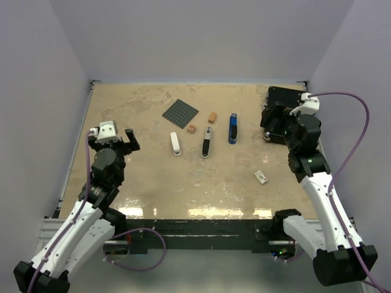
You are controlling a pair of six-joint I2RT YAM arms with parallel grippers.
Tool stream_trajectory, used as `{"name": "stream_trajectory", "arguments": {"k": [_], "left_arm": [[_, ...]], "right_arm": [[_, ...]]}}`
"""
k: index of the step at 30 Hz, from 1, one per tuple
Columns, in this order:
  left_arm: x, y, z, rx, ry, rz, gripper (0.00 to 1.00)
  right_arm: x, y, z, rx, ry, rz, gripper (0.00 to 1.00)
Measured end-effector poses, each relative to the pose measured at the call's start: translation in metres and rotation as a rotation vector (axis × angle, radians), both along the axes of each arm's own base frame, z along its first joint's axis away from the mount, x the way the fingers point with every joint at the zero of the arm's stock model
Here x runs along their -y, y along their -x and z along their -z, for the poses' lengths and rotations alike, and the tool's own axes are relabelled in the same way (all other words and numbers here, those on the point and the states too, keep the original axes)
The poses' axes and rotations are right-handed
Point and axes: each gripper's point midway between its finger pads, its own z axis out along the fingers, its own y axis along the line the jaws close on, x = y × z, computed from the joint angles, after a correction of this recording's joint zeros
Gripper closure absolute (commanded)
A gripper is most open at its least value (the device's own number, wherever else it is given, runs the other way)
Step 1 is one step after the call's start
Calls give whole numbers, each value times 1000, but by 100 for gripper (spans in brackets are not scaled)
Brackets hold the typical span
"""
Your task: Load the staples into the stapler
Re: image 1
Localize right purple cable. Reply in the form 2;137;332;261
274;92;391;293

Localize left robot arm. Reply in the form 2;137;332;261
13;121;140;292

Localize plain wooden block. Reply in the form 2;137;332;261
208;112;217;124

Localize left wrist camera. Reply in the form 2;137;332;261
89;120;121;145

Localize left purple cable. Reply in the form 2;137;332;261
26;130;167;293

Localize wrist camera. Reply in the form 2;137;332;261
89;120;121;145
290;93;320;117

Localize grey studded baseplate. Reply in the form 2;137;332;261
162;99;199;129

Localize aluminium rail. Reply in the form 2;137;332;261
38;218;98;244

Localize white staple box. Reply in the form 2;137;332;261
254;170;268;184

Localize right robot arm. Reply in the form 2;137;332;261
260;103;378;286

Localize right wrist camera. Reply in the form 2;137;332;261
290;93;320;117

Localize black base frame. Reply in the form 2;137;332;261
91;218;297;256

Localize purple cable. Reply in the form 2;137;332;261
274;92;391;293
26;130;167;293

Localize white stapler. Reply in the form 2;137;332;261
170;132;181;156

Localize wooden letter cube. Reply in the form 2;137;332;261
187;125;196;134

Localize black case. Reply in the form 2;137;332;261
262;86;305;133

